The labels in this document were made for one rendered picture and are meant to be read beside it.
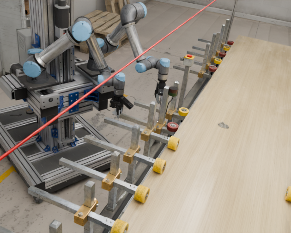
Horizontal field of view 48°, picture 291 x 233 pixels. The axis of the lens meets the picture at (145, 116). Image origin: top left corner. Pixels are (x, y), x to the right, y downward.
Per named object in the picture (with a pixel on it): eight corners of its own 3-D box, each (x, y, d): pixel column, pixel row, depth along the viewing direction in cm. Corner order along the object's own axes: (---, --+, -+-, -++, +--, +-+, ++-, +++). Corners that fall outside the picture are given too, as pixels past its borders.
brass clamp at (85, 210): (72, 222, 148) (72, 214, 145) (88, 202, 159) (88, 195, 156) (84, 227, 146) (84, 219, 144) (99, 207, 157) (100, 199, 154)
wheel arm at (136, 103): (133, 106, 265) (133, 101, 262) (135, 104, 267) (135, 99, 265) (183, 121, 252) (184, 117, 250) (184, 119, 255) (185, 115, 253)
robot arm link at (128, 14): (122, 3, 219) (146, 72, 229) (132, 1, 227) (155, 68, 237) (111, 9, 227) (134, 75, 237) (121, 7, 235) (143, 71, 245)
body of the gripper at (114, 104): (114, 103, 246) (115, 89, 240) (124, 106, 244) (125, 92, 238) (109, 107, 240) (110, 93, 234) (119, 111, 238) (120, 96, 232)
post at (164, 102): (155, 143, 246) (164, 86, 221) (156, 140, 249) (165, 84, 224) (159, 144, 245) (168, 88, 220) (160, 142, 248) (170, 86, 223)
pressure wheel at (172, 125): (163, 138, 233) (166, 125, 227) (167, 133, 240) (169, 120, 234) (173, 142, 231) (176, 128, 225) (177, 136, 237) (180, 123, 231)
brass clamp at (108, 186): (100, 187, 168) (100, 180, 165) (112, 172, 179) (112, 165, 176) (110, 192, 166) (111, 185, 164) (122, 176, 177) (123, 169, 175)
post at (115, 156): (106, 217, 189) (111, 153, 164) (109, 213, 192) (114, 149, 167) (112, 219, 188) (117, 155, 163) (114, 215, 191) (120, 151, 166)
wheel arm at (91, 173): (58, 164, 178) (58, 159, 176) (62, 161, 181) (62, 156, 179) (141, 198, 164) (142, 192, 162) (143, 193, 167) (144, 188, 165)
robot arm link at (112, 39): (94, 45, 267) (129, 0, 228) (106, 41, 277) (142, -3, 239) (102, 57, 266) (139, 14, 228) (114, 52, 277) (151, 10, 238)
